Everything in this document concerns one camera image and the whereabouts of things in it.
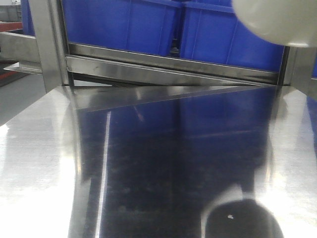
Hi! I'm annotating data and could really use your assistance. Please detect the blue storage crate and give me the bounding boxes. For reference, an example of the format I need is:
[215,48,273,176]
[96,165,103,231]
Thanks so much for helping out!
[180,1,284,72]
[62,0,181,56]

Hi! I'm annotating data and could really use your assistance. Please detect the right blue storage crate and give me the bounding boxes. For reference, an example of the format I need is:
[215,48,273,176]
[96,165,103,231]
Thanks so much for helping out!
[180,1,284,72]

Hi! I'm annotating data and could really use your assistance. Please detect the stainless steel shelf frame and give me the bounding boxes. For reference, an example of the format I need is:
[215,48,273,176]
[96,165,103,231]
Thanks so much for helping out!
[0,0,317,97]

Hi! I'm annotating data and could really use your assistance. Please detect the left blue storage crate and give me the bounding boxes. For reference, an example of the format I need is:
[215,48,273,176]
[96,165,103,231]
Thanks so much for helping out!
[62,0,181,56]

